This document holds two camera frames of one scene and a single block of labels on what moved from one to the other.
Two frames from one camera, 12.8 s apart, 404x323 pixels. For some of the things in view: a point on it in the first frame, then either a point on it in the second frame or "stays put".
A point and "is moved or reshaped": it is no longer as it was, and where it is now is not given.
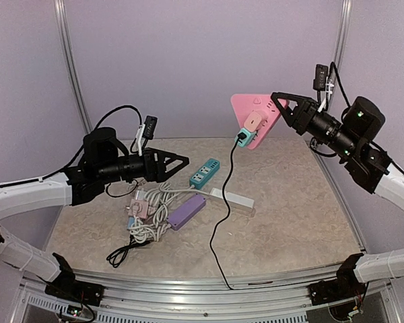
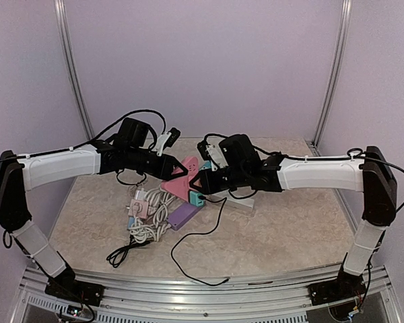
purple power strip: x=184 y=213 stays put
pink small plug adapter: x=139 y=208 stays put
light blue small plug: x=130 y=221 stays put
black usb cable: x=242 y=136 is moved or reshaped
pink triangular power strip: x=244 y=104 to x=180 y=186
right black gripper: x=301 y=117 to x=209 y=185
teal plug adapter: x=246 y=141 is moved or reshaped
